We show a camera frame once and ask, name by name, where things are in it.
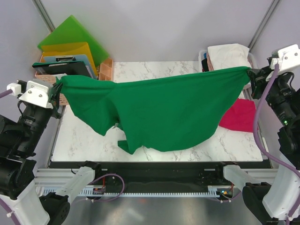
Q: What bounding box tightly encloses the yellow plastic folder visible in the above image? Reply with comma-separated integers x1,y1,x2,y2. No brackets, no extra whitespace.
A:
41,42,97,73

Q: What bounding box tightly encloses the white cable duct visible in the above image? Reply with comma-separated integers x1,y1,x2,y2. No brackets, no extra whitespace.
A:
77,186,218,197

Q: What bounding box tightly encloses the green plastic folder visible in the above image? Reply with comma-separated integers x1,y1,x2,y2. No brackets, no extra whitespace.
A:
38,15,109,66

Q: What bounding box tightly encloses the pink t shirt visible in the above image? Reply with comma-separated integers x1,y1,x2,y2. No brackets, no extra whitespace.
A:
206,54,214,71

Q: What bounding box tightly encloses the white t shirt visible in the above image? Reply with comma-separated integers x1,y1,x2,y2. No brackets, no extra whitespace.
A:
208,44,251,70

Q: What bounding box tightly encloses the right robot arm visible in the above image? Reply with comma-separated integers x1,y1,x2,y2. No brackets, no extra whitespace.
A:
214,64,300,225

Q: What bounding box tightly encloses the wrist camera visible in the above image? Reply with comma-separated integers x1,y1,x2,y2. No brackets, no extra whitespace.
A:
270,44,300,75
7,79,53,109

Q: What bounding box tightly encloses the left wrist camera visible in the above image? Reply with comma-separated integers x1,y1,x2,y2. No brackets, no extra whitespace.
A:
7,79,53,109

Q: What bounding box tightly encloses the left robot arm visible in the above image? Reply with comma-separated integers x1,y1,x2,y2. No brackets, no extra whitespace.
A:
0,79,103,225

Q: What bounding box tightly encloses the peach file organizer basket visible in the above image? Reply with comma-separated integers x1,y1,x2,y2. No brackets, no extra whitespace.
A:
34,51,115,106

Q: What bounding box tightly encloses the red t shirt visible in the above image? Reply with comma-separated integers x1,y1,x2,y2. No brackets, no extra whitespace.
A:
219,98,256,133

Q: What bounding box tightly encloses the white laundry basket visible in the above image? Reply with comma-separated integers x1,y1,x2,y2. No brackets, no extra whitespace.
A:
198,49,258,92

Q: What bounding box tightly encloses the black binder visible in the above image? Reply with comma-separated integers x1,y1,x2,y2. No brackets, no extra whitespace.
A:
32,61,94,78

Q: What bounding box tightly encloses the green t shirt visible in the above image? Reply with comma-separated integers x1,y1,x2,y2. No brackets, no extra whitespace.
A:
57,67,249,154

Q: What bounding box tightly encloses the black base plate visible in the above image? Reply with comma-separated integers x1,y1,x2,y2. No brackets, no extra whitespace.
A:
70,161,243,188

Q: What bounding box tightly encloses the black t shirt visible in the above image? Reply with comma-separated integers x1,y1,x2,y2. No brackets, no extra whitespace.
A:
201,58,209,72

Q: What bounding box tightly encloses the blue clipboard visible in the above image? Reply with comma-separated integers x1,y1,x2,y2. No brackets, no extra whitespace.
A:
43,54,96,76

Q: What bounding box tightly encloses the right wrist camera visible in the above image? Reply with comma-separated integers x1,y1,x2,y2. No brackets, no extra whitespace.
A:
270,44,300,75

